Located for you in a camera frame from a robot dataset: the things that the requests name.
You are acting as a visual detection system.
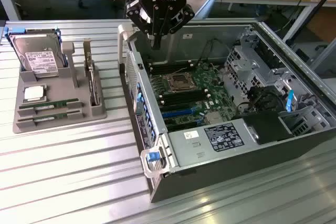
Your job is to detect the green RAM stick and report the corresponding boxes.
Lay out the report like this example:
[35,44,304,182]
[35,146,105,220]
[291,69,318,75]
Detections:
[18,98,80,110]
[17,110,82,125]

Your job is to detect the RAM slot white latches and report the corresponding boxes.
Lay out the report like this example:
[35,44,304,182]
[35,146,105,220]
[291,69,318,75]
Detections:
[148,60,192,67]
[161,93,211,104]
[158,89,208,98]
[150,63,194,71]

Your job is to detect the RAM slot black latches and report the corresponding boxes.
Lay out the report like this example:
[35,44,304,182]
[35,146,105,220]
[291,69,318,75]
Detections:
[151,66,195,74]
[160,91,209,101]
[149,62,193,69]
[156,87,207,95]

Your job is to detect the CPU socket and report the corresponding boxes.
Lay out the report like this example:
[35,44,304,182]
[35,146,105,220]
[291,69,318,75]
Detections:
[162,72,197,94]

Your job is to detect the green motherboard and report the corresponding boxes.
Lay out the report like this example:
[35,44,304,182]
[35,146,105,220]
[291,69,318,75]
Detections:
[148,60,238,133]

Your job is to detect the tall metal disk bay cage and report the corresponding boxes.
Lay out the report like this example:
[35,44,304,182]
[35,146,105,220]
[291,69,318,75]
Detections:
[223,28,288,109]

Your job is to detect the long black expansion slot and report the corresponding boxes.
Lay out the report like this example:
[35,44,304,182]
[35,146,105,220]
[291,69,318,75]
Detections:
[159,102,203,113]

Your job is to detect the blue expansion slot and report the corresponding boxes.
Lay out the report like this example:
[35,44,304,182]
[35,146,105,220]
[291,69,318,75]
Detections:
[161,108,197,120]

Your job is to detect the silver hard disk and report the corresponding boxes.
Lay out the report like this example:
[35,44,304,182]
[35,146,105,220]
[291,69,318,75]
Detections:
[10,33,66,79]

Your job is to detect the silver chipset heatsink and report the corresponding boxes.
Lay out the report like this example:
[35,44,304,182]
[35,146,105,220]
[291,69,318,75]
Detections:
[205,112,224,125]

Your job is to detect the grey parts rack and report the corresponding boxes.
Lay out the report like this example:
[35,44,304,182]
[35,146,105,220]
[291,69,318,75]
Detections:
[12,41,108,134]

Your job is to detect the silver CPU chip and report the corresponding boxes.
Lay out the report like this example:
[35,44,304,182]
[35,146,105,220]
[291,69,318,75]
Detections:
[23,86,48,103]

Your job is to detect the blue disk bay latch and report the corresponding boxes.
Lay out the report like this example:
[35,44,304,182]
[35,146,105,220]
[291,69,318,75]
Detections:
[285,89,295,114]

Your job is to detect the grey power supply unit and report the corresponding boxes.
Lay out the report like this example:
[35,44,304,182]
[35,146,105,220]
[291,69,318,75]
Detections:
[167,118,260,169]

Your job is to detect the black tripod pole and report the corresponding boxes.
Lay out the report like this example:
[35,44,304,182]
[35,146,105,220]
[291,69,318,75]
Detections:
[285,0,336,48]

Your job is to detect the blue case latch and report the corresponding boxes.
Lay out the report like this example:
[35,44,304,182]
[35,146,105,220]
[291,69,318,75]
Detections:
[146,151,161,163]

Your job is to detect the grey equipment case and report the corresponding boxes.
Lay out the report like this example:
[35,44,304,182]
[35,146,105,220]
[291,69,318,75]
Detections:
[288,37,336,79]

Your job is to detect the low metal disk bay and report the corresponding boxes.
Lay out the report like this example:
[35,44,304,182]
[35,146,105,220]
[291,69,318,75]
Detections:
[277,102,333,137]

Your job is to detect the open black PC case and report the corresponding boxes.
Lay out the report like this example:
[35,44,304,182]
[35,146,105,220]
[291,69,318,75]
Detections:
[117,18,336,204]

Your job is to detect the graphics card with bracket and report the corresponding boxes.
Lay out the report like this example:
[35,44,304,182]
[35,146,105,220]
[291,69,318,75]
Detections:
[82,37,103,107]

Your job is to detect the black wire bundle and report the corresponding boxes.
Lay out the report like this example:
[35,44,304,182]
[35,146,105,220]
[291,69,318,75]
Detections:
[236,85,287,116]

